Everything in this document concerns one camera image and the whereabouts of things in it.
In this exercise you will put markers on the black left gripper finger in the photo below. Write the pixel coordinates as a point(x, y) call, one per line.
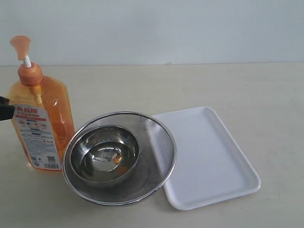
point(6, 110)

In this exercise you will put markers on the orange pump soap bottle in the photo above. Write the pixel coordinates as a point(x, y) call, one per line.
point(42, 117)

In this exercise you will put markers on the small stainless steel bowl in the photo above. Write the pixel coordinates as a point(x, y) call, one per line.
point(105, 156)

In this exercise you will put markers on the steel mesh colander basket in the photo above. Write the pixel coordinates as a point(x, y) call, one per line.
point(156, 162)

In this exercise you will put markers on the white rectangular plastic tray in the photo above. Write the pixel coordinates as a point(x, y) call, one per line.
point(210, 165)

